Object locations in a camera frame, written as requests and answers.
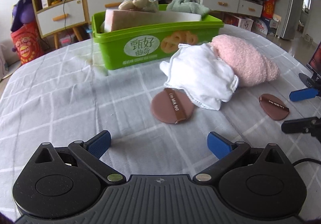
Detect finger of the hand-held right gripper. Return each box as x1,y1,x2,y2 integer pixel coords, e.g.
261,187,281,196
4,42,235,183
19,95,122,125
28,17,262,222
289,87,321,102
281,117,321,137

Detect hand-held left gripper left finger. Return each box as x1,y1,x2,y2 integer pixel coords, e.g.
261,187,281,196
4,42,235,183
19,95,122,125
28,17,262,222
34,131,126,185

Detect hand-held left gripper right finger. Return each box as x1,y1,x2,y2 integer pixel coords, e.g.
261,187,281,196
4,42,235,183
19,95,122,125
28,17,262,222
193,132,293,185

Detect pink towel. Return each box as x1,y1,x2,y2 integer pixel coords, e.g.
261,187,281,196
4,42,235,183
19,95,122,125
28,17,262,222
212,35,280,87

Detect white cloth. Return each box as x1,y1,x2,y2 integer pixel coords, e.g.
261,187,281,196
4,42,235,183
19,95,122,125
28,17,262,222
160,44,239,110

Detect green plastic box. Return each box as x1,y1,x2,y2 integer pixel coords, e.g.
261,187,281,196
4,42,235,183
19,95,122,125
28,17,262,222
91,5,224,70

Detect white foam block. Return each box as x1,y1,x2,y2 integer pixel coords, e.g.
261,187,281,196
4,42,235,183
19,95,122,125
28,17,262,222
104,9,203,32

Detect green towel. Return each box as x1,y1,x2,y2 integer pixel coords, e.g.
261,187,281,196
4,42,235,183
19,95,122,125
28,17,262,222
166,0,211,16

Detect bear doll checkered dress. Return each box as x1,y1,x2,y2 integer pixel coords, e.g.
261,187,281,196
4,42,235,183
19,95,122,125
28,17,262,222
118,0,159,12

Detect teardrop brown powder puff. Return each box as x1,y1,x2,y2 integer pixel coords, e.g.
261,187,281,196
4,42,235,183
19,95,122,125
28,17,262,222
259,94,290,121

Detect black monitor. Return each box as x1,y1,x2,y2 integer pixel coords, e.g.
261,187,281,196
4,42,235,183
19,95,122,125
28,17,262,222
299,41,321,88

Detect round brown powder puff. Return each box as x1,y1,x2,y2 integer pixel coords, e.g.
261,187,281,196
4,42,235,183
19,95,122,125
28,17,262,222
150,88,195,125

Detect grey refrigerator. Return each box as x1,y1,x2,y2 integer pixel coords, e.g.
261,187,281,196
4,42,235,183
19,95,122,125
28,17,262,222
277,0,316,40

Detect red snack bag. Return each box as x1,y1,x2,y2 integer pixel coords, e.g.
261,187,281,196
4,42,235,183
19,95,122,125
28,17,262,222
262,0,276,20

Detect red white printed box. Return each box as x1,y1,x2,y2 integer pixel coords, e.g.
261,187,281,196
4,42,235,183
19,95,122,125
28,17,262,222
224,13,254,31

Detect clear box pink label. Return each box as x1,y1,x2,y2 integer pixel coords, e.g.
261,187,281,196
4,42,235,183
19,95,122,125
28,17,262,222
59,33,77,48

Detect low wooden drawer stand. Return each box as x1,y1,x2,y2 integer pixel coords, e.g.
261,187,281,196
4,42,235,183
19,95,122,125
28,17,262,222
201,0,264,17

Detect red printed bag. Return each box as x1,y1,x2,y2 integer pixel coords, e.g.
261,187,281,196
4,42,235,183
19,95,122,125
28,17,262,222
10,22,44,65

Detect wooden cabinet white drawers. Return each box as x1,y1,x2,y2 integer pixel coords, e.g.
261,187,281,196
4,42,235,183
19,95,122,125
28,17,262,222
28,0,127,49

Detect purple plush toy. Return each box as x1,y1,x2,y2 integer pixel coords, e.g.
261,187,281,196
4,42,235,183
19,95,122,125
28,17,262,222
10,0,38,31

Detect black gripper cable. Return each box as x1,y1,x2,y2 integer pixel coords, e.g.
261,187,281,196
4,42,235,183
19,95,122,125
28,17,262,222
292,158,321,165

